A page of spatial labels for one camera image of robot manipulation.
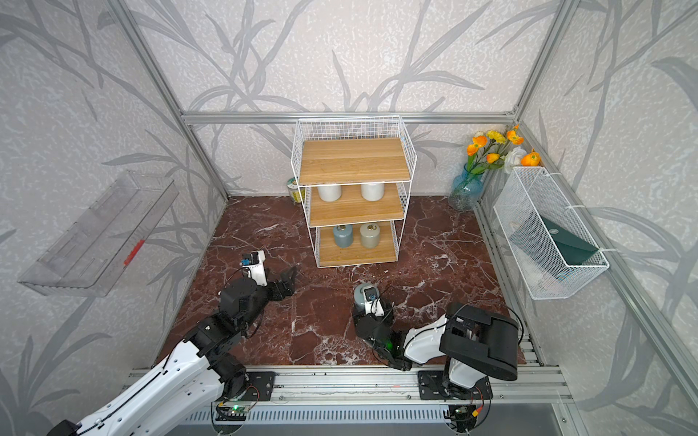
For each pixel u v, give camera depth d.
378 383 0.75
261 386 0.74
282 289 0.69
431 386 0.73
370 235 0.98
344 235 0.98
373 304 0.72
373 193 0.85
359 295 0.82
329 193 0.84
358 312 0.79
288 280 0.69
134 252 0.65
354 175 0.70
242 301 0.56
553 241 0.61
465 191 1.09
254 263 0.66
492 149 1.02
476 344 0.45
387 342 0.65
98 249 0.68
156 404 0.47
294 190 1.15
